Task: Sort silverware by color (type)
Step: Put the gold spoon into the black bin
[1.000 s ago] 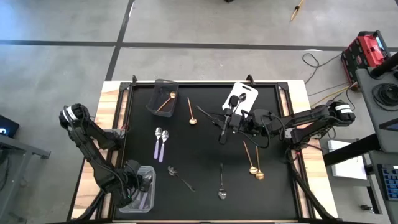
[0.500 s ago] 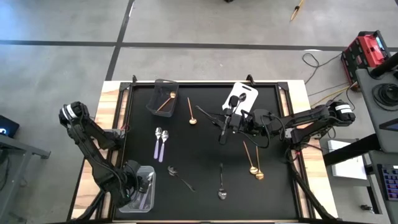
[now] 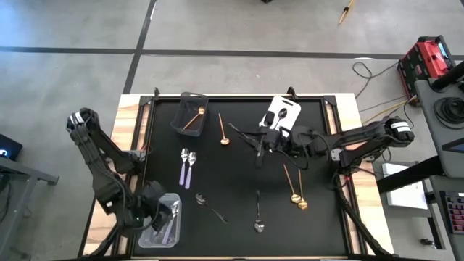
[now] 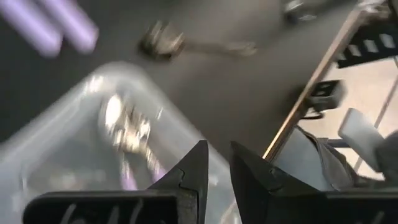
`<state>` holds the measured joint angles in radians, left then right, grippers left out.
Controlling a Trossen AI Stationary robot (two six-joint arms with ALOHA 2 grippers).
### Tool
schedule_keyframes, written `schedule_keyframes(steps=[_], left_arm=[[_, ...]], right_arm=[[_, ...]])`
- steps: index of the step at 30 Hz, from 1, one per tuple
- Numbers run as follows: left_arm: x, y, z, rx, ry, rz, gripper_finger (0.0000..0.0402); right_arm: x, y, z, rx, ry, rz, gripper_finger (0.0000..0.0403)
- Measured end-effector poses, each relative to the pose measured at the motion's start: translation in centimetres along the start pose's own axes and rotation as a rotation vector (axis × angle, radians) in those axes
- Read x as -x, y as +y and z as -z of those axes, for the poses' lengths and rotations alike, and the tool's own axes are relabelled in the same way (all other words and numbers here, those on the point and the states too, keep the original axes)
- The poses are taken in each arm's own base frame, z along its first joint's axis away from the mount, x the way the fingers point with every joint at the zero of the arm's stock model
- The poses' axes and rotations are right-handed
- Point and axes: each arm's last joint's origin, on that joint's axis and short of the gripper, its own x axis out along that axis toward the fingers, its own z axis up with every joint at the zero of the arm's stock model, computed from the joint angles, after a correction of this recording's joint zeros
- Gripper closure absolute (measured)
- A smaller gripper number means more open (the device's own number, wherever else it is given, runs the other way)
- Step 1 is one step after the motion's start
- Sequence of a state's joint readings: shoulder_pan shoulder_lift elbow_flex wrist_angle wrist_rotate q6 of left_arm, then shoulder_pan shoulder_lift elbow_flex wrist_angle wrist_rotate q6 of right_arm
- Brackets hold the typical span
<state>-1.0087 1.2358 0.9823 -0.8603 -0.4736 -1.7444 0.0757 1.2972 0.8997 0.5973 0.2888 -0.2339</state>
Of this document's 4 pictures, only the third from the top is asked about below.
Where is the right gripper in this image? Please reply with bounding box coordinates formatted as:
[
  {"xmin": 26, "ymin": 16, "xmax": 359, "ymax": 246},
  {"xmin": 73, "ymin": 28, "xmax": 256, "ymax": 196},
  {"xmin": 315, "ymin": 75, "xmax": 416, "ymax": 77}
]
[{"xmin": 241, "ymin": 110, "xmax": 297, "ymax": 168}]

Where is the black device blue light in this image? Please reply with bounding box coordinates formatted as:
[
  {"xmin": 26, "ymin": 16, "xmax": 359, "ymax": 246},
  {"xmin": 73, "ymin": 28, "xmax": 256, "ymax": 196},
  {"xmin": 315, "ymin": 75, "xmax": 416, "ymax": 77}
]
[{"xmin": 0, "ymin": 133, "xmax": 24, "ymax": 162}]

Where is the white plastic bin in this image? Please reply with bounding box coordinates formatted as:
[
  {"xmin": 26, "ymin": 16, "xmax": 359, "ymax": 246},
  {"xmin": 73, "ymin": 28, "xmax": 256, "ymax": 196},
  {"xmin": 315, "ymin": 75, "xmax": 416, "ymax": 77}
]
[{"xmin": 257, "ymin": 95, "xmax": 302, "ymax": 145}]

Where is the black diagonal bar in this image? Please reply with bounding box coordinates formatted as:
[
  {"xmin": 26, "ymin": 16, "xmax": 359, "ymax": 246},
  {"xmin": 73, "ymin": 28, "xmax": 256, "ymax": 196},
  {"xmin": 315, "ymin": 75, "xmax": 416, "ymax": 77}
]
[{"xmin": 376, "ymin": 154, "xmax": 447, "ymax": 195}]

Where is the red black tool box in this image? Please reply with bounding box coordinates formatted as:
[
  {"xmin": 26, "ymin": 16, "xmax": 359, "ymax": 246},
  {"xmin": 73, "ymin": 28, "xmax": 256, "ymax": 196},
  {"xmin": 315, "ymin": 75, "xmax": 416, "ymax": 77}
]
[{"xmin": 397, "ymin": 35, "xmax": 457, "ymax": 109}]

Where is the yellow cable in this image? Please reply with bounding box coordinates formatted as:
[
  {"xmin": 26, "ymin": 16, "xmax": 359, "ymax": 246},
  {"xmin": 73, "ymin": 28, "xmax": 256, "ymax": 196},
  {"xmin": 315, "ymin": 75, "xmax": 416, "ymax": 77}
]
[{"xmin": 362, "ymin": 97, "xmax": 418, "ymax": 126}]

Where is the grey metal desk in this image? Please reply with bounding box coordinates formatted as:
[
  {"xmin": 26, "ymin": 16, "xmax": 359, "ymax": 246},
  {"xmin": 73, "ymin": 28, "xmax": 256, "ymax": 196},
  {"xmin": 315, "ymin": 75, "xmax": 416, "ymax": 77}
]
[{"xmin": 0, "ymin": 156, "xmax": 61, "ymax": 261}]

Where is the thin black cable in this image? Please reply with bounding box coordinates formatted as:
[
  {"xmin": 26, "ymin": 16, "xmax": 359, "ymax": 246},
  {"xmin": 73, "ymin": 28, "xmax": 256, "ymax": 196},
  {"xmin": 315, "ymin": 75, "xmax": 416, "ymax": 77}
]
[{"xmin": 352, "ymin": 60, "xmax": 416, "ymax": 141}]

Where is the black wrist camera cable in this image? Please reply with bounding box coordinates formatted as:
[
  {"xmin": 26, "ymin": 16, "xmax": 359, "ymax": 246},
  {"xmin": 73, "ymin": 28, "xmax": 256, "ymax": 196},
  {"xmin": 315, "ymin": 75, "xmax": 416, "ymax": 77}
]
[{"xmin": 277, "ymin": 130, "xmax": 310, "ymax": 171}]

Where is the black table mat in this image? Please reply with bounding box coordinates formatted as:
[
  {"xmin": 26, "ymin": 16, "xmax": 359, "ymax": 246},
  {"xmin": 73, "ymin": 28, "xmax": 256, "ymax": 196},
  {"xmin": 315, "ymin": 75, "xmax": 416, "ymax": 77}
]
[{"xmin": 139, "ymin": 98, "xmax": 348, "ymax": 257}]

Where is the clear plastic container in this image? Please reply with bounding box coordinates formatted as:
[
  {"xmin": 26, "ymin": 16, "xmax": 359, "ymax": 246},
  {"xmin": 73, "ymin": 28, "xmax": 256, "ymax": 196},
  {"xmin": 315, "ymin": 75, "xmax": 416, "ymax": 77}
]
[{"xmin": 136, "ymin": 193, "xmax": 182, "ymax": 249}]

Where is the black cable conduit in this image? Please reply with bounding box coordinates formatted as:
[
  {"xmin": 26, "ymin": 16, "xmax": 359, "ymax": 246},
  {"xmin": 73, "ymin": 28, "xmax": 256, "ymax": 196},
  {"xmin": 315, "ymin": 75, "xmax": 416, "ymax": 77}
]
[
  {"xmin": 335, "ymin": 173, "xmax": 394, "ymax": 257},
  {"xmin": 86, "ymin": 217, "xmax": 142, "ymax": 257}
]

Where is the black tube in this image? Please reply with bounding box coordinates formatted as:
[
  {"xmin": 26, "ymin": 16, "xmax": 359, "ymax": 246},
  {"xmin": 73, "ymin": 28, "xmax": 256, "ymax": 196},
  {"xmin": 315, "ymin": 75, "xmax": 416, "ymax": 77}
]
[{"xmin": 429, "ymin": 60, "xmax": 464, "ymax": 92}]

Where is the black table frame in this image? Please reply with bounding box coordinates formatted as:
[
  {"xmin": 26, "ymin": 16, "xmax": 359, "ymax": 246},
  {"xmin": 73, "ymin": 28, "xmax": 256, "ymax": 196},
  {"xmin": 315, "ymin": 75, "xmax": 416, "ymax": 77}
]
[{"xmin": 78, "ymin": 86, "xmax": 395, "ymax": 261}]

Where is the dark keyboard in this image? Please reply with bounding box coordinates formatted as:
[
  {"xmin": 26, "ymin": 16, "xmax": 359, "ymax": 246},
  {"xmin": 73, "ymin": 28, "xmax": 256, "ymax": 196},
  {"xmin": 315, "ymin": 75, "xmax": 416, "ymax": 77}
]
[{"xmin": 444, "ymin": 191, "xmax": 464, "ymax": 235}]

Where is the black cable coil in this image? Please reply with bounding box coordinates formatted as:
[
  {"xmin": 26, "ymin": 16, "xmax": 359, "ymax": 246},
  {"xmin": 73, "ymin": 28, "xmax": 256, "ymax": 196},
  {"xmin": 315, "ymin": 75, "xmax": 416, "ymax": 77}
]
[{"xmin": 433, "ymin": 96, "xmax": 464, "ymax": 131}]

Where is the grey cart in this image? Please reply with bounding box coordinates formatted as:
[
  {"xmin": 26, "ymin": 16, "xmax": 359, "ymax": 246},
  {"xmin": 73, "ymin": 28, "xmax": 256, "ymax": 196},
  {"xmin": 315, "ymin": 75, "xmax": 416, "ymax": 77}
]
[{"xmin": 414, "ymin": 59, "xmax": 464, "ymax": 179}]

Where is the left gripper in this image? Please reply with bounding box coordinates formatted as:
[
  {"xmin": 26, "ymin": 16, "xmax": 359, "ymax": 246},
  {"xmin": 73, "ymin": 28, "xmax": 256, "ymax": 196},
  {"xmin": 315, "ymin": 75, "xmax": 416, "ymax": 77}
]
[{"xmin": 139, "ymin": 180, "xmax": 174, "ymax": 235}]

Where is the white sheet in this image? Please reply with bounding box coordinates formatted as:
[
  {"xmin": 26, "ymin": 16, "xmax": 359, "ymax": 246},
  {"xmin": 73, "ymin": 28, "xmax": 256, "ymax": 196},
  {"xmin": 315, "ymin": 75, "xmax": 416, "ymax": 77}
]
[{"xmin": 382, "ymin": 162, "xmax": 429, "ymax": 210}]

